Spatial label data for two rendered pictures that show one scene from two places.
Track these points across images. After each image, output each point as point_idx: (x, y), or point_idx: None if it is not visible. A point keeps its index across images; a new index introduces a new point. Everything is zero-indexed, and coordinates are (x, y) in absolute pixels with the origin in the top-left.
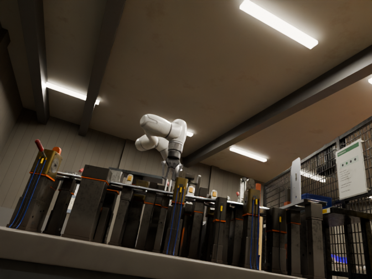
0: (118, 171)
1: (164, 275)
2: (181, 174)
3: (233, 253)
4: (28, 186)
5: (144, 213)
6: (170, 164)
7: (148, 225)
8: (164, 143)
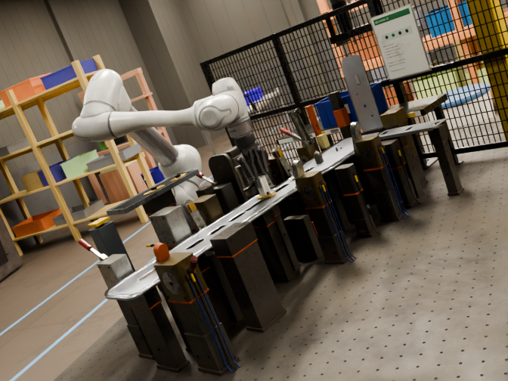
0: (175, 209)
1: None
2: (298, 165)
3: None
4: (205, 317)
5: (274, 239)
6: (252, 156)
7: (283, 248)
8: (125, 105)
